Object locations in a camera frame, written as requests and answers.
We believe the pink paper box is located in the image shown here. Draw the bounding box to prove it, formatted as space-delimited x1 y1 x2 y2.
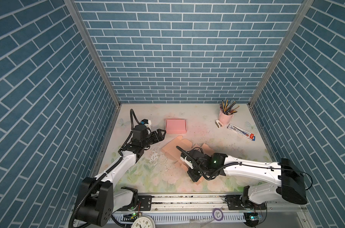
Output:
165 119 187 135

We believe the orange paper box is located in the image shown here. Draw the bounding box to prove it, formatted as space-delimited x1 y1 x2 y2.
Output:
161 135 215 174

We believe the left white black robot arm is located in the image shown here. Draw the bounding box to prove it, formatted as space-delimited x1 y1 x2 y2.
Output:
68 124 166 228

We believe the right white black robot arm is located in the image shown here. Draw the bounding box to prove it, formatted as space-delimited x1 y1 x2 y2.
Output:
181 148 309 209

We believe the purple tape roll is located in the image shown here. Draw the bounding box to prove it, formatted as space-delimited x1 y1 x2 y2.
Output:
212 208 224 221

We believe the white toothpaste tube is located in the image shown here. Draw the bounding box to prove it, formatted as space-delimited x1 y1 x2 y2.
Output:
227 123 256 141

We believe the pink pencil cup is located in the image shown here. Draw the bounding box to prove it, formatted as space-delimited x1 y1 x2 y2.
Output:
218 111 234 125

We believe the coloured pencils bundle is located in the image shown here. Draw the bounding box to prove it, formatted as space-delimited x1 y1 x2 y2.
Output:
220 100 240 116

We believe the white round clock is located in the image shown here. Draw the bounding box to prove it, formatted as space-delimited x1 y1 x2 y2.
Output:
131 215 156 228

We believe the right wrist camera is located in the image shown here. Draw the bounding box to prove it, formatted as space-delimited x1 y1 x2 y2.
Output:
180 157 193 171

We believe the aluminium mounting rail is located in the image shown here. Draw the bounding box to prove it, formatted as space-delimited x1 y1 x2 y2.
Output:
114 193 305 213

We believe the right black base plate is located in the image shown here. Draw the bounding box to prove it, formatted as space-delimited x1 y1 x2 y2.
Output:
224 195 267 211

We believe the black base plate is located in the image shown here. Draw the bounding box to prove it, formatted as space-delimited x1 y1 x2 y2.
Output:
115 195 152 212
224 195 267 211

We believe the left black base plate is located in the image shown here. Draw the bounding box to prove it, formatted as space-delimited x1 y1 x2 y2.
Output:
115 195 152 212

